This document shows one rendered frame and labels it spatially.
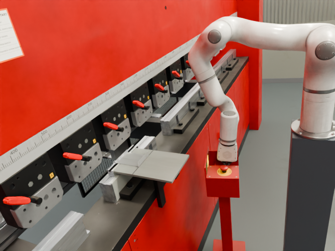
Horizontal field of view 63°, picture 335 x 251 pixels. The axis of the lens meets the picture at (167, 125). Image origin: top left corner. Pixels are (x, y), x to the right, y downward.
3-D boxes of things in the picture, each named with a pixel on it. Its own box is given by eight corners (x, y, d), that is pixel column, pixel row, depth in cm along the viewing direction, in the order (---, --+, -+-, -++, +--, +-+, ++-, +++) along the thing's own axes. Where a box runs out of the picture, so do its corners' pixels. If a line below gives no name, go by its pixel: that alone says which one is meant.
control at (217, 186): (239, 197, 135) (238, 168, 127) (207, 196, 139) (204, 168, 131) (239, 173, 152) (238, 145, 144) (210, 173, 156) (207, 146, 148)
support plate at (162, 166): (172, 183, 100) (171, 181, 100) (113, 173, 112) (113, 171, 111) (189, 156, 115) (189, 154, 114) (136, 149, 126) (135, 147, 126)
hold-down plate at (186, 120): (182, 134, 157) (181, 129, 155) (173, 133, 159) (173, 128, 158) (199, 112, 180) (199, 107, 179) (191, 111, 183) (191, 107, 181)
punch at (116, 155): (117, 164, 115) (111, 145, 111) (113, 164, 116) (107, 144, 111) (129, 152, 123) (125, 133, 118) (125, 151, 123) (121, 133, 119)
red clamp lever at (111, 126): (109, 121, 96) (124, 127, 104) (99, 121, 98) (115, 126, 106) (108, 126, 96) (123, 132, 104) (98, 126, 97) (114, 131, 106)
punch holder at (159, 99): (158, 109, 136) (152, 77, 129) (143, 108, 140) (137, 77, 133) (170, 98, 148) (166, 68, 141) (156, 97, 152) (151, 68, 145)
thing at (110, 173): (114, 177, 113) (112, 171, 112) (108, 175, 114) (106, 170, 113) (138, 151, 129) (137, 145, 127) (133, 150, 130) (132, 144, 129)
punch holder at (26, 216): (26, 233, 74) (0, 185, 66) (6, 225, 77) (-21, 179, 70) (65, 196, 86) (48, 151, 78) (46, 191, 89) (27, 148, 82)
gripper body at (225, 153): (217, 143, 136) (216, 162, 142) (238, 144, 134) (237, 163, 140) (218, 136, 143) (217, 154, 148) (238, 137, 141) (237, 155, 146)
